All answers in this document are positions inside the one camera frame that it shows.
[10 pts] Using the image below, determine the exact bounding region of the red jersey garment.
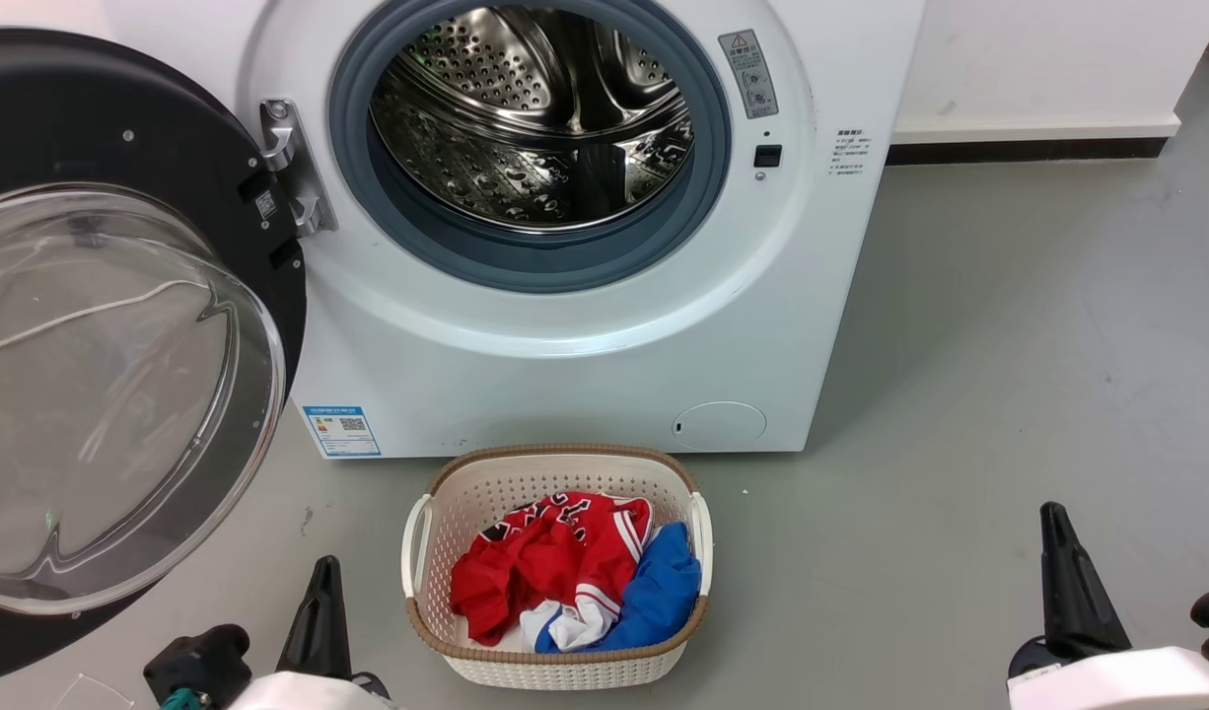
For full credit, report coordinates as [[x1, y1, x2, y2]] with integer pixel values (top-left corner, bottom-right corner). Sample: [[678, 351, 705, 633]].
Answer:
[[450, 491, 655, 647]]

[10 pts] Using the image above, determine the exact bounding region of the blue energy label sticker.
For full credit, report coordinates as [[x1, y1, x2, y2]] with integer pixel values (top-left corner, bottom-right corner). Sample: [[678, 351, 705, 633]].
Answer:
[[302, 404, 382, 459]]

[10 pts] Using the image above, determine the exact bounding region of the grey warning sticker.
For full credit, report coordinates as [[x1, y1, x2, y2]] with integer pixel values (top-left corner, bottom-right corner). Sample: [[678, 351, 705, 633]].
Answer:
[[717, 29, 780, 120]]

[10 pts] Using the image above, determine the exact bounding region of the white floor cable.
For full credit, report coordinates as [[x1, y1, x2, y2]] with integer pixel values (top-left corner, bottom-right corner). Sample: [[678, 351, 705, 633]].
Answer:
[[0, 279, 211, 358]]

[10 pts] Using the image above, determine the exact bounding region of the white front-load washing machine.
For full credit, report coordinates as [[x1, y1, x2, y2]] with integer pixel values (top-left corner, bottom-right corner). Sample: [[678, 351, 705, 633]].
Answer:
[[102, 0, 927, 460]]

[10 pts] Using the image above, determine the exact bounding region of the black round glass washer door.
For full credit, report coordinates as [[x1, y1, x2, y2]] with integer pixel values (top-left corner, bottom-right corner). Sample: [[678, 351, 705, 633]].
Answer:
[[0, 28, 310, 683]]

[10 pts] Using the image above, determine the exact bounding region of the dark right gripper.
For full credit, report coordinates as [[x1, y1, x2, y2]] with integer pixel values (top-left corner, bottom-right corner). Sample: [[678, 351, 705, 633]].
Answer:
[[1007, 501, 1134, 680]]

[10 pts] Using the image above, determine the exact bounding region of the silver door hinge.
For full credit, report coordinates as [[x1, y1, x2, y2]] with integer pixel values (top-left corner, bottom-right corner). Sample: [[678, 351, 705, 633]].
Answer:
[[258, 98, 338, 238]]

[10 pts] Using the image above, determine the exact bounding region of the round white filter cover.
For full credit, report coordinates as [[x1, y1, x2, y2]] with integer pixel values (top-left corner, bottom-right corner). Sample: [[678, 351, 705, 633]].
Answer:
[[671, 400, 768, 453]]

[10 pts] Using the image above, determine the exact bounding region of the blue and white garment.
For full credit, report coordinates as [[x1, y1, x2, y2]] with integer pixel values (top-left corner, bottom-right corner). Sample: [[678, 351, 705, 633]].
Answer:
[[521, 522, 702, 654]]

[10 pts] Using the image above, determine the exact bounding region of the cream plastic laundry basket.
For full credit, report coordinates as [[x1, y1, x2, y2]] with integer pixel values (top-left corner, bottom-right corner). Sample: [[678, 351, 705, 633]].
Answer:
[[400, 444, 714, 690]]

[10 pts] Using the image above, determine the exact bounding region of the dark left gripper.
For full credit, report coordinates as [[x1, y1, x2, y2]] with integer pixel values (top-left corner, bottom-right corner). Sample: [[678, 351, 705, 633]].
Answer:
[[275, 554, 393, 700]]

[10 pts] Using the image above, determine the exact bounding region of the small black text sticker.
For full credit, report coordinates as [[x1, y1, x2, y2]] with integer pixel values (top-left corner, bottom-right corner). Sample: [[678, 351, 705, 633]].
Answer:
[[829, 128, 872, 178]]

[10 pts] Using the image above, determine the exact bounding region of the steel perforated washer drum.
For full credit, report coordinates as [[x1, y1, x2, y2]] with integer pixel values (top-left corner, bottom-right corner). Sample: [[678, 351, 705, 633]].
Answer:
[[370, 5, 696, 235]]

